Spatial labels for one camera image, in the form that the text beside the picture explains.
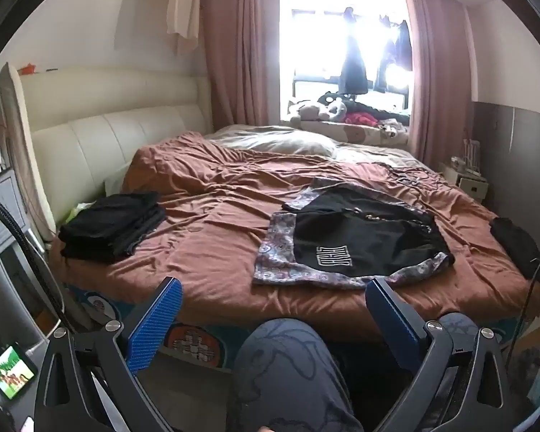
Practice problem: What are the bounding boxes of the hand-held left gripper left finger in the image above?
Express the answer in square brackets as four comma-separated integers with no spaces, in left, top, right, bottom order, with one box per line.
[33,276,183,432]

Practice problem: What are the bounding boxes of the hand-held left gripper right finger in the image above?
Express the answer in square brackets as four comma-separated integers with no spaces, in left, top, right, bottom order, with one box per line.
[364,278,518,432]

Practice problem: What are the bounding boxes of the black pants with patterned trim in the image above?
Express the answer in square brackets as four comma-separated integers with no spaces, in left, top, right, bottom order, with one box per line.
[252,177,455,289]

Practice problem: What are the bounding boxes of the dark cloth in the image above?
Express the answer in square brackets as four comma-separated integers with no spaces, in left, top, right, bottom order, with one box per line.
[490,217,540,280]

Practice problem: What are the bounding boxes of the brown duvet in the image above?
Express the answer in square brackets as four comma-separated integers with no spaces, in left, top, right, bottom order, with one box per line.
[49,131,540,338]

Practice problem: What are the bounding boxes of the folded black clothes pile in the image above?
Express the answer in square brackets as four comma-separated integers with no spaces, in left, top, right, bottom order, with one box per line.
[58,191,167,265]

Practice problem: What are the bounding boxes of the person's left leg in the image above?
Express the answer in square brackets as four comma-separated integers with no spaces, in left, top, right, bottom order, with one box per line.
[231,317,365,432]

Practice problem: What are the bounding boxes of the white nightstand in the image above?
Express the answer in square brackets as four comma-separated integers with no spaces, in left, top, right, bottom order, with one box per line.
[438,159,489,201]

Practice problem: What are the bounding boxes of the white rack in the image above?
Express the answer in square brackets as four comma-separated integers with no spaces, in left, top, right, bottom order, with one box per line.
[463,139,482,176]

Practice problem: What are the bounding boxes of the small screen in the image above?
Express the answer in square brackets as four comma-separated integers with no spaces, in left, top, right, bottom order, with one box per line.
[0,344,39,400]

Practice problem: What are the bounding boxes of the printed window seat cushion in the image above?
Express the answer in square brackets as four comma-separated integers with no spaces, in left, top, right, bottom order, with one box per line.
[292,117,410,145]

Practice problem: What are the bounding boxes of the cream padded headboard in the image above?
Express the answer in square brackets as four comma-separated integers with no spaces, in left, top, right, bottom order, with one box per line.
[18,65,214,217]

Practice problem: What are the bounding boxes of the red cloth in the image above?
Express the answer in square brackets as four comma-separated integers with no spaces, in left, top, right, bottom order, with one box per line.
[344,112,381,127]

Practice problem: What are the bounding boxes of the grey pillow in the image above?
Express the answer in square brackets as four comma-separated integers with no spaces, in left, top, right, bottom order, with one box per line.
[209,123,338,158]

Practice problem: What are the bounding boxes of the black and white plush toy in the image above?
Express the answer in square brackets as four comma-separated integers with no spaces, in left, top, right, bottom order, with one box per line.
[319,91,361,121]

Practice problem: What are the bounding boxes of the cream padded side panel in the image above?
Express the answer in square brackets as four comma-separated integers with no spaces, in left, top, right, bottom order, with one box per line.
[0,63,57,241]

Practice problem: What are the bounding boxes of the pink curtain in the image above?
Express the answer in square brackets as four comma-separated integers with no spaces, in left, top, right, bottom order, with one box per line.
[402,0,475,158]
[200,0,291,133]

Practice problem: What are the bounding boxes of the hanging dark garment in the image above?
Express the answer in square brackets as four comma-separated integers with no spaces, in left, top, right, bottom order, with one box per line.
[373,15,412,93]
[339,6,370,95]

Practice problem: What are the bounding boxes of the window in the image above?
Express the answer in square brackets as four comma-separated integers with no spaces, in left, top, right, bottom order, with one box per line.
[279,0,415,122]

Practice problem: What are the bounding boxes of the cream hanging cloth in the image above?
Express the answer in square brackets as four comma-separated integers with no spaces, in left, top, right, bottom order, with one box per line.
[166,0,203,55]

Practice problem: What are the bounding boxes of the thin black cable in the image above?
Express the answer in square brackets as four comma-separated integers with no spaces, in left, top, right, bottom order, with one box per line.
[510,238,540,370]

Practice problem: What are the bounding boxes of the black cord tangle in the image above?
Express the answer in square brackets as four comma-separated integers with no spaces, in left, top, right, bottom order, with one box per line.
[384,164,439,187]

